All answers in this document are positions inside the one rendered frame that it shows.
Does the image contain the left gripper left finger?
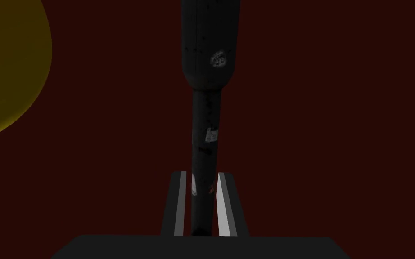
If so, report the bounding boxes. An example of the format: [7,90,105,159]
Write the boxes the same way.
[160,171,193,237]

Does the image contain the black bottle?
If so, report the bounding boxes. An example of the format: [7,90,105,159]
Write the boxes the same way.
[180,0,241,237]

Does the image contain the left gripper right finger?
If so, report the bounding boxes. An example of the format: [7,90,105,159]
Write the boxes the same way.
[212,172,251,238]

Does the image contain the yellow round object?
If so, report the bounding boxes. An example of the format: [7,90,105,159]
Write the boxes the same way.
[0,0,53,145]

